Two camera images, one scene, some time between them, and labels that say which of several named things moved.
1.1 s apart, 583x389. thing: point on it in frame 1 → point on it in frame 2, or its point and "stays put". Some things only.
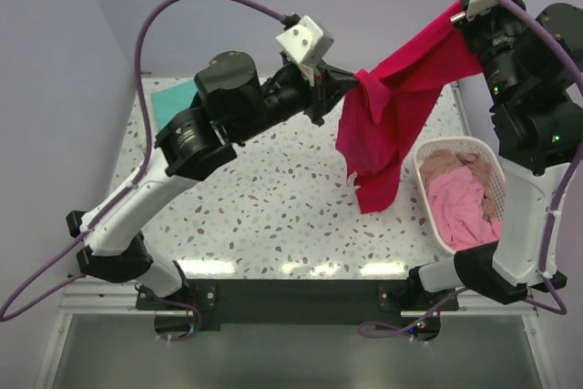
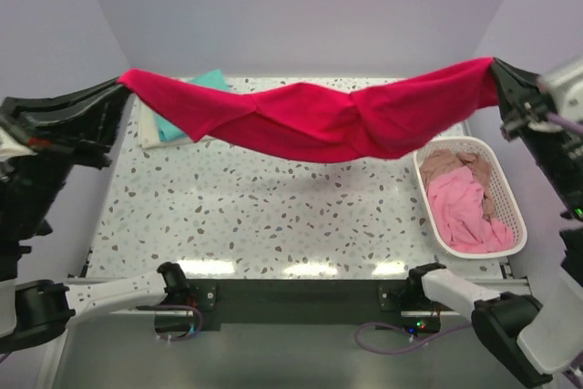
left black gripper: x=329 y=85 → x=87 y=135
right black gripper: x=469 y=25 → x=516 y=89
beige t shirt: x=444 y=160 stays put
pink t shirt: x=456 y=201 stays put
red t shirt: x=383 y=107 → x=309 y=122
